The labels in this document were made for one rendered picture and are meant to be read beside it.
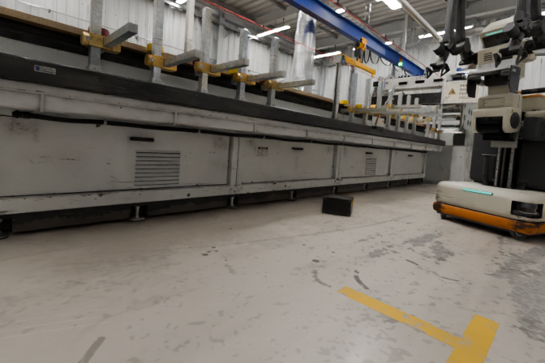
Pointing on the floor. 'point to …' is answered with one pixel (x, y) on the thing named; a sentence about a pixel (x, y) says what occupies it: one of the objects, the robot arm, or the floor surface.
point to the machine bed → (165, 152)
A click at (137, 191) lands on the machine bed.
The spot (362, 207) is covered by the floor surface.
